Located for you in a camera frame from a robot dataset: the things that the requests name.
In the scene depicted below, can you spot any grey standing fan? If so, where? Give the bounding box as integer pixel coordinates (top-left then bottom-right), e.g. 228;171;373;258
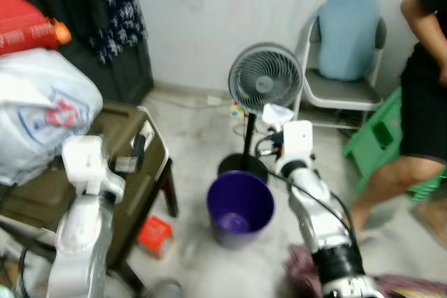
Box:
218;42;303;184

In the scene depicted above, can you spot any person in black clothes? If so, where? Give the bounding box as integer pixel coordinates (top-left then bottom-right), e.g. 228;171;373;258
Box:
349;0;447;243

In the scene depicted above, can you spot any white tissue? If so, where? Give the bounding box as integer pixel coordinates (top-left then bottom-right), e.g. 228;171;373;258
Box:
262;104;294;131

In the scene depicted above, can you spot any small orange object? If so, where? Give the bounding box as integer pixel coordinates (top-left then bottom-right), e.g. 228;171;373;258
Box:
52;20;72;45

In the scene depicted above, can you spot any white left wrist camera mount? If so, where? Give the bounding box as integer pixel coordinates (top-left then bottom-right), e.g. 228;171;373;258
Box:
61;136;126;198

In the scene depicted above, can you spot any black hanging garment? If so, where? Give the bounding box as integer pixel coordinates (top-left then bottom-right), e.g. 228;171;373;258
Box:
0;0;154;107

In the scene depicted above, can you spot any dark floral hanging cloth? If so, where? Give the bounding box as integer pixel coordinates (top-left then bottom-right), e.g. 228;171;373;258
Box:
91;0;147;65

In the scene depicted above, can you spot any olive green suitcase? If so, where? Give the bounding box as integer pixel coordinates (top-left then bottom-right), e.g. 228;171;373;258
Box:
0;101;172;271

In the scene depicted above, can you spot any silver left robot leg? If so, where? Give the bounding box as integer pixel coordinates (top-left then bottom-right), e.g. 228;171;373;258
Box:
150;278;184;298

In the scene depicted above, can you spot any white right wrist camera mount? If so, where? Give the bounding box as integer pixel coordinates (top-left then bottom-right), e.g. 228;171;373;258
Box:
279;121;314;166

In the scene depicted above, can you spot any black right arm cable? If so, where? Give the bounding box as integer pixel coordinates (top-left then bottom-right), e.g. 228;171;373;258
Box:
255;137;358;239

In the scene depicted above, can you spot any purple plastic bucket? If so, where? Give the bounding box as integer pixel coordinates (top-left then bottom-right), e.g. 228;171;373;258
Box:
206;171;275;248

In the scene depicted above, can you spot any small red box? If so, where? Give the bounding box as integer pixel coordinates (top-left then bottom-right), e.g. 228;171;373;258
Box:
136;216;174;260

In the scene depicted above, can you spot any red bag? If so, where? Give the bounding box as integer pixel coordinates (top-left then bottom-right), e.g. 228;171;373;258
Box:
0;0;60;56

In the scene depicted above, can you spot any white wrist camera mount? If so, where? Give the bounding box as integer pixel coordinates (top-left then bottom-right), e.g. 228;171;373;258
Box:
61;136;126;198
279;121;314;166

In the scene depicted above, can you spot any white printed plastic bag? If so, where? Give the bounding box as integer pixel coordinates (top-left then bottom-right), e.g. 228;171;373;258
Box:
0;48;104;187

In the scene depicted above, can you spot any light blue cushion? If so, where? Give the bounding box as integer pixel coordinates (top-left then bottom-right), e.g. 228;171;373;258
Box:
318;0;383;81

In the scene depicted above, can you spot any white power strip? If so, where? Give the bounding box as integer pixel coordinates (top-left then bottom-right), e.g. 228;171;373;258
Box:
229;101;247;119

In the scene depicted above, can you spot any grey folding chair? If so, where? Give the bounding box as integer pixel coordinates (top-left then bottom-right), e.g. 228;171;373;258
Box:
293;12;388;131

